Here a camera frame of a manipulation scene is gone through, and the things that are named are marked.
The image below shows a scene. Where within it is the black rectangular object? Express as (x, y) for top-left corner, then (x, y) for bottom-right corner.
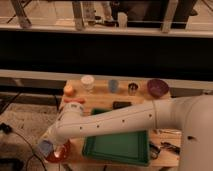
(112, 101), (132, 109)

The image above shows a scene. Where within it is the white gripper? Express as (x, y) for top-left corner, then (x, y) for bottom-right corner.
(42, 126), (65, 147)

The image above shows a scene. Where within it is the green plastic tray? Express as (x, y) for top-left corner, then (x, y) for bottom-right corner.
(82, 108), (150, 167)

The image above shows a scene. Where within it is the light blue cup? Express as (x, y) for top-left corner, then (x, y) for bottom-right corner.
(108, 79), (119, 93)

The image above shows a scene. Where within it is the white plastic cup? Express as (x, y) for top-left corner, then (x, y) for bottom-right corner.
(81, 75), (95, 91)

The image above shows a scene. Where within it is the purple bowl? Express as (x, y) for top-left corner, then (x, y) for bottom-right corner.
(147, 79), (169, 98)

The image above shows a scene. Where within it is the orange round object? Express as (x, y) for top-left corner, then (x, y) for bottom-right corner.
(64, 85), (74, 96)

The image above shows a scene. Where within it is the red elongated toy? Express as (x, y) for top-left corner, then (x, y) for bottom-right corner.
(64, 98), (85, 104)

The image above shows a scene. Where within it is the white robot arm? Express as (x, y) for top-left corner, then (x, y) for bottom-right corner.
(42, 95), (213, 171)

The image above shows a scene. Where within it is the black floor cable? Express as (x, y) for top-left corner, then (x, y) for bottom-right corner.
(0, 93), (48, 171)

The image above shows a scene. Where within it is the red bowl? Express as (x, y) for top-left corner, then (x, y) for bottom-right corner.
(45, 141), (71, 163)

